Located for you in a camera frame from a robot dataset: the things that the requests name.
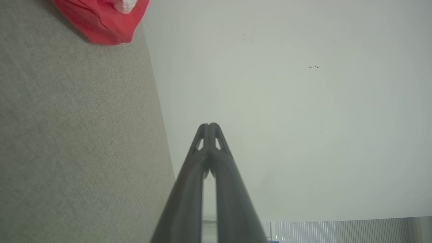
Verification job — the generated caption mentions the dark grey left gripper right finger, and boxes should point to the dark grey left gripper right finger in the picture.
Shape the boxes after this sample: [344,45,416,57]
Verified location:
[210,123,269,243]

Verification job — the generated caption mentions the red and white shirt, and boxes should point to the red and white shirt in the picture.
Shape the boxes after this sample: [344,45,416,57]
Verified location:
[51,0,150,45]

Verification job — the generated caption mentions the white vertical blinds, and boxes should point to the white vertical blinds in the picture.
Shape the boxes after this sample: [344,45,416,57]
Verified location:
[262,217,432,243]

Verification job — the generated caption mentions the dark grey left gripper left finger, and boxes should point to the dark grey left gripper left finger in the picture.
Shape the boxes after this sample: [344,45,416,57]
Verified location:
[150,123,210,243]

